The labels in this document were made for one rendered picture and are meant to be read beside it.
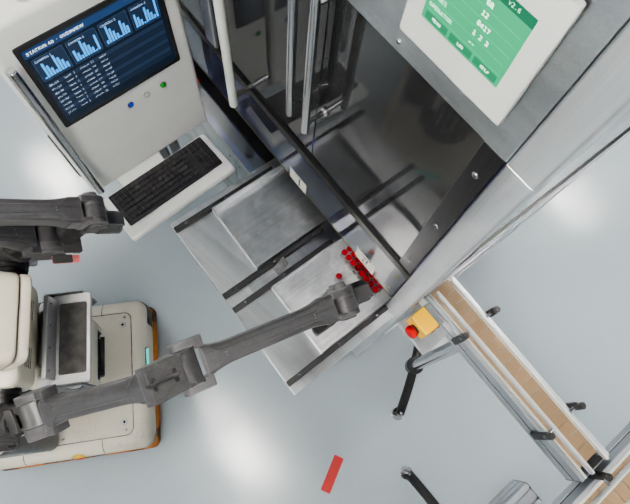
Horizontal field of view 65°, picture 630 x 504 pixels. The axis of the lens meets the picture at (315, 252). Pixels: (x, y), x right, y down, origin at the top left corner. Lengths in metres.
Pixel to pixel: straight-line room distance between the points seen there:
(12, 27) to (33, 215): 0.44
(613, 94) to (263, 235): 1.23
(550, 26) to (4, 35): 1.13
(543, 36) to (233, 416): 2.10
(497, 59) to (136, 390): 0.82
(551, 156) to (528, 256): 2.18
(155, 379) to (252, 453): 1.47
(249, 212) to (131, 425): 1.03
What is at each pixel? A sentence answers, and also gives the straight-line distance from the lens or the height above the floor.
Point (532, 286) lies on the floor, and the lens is 2.85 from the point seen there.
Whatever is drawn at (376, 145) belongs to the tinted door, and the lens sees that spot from 1.08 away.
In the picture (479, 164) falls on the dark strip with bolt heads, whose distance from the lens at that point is 0.85.
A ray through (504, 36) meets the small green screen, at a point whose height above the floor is 1.98.
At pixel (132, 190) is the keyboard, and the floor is 0.83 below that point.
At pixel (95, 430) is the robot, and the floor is 0.28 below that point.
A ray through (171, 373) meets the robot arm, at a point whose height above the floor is 1.44.
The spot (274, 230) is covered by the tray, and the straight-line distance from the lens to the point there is 1.67.
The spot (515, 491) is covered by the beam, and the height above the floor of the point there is 0.53.
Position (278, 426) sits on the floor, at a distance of 2.43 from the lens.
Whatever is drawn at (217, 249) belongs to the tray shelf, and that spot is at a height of 0.88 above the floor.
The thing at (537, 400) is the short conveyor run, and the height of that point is 0.93.
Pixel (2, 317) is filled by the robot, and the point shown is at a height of 1.34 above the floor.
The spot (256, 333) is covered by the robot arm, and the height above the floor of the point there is 1.39.
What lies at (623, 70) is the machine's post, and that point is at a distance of 0.63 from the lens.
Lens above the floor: 2.43
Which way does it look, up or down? 70 degrees down
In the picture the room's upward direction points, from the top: 11 degrees clockwise
